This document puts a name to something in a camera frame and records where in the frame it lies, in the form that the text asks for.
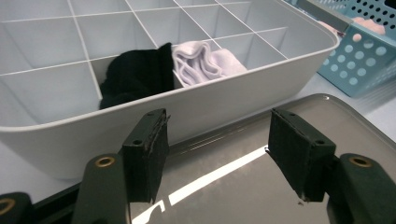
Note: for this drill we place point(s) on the black sock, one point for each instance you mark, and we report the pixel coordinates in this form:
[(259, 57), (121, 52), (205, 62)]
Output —
[(130, 77), (166, 68)]

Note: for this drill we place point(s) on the white compartment organizer box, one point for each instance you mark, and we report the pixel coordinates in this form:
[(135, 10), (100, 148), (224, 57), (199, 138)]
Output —
[(218, 105)]

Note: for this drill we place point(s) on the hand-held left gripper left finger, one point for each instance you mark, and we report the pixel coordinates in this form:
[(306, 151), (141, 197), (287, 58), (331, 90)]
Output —
[(146, 161)]

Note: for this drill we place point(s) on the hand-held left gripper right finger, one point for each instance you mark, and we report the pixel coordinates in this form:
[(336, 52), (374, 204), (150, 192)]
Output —
[(302, 158)]

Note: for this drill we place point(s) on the pink sock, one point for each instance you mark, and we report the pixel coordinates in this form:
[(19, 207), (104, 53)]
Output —
[(370, 25)]

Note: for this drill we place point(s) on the white sock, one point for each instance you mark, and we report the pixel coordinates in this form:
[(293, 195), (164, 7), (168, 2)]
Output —
[(230, 63), (193, 62)]

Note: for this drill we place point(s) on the blue perforated plastic basket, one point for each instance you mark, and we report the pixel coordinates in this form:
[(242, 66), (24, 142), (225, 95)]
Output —
[(378, 82)]

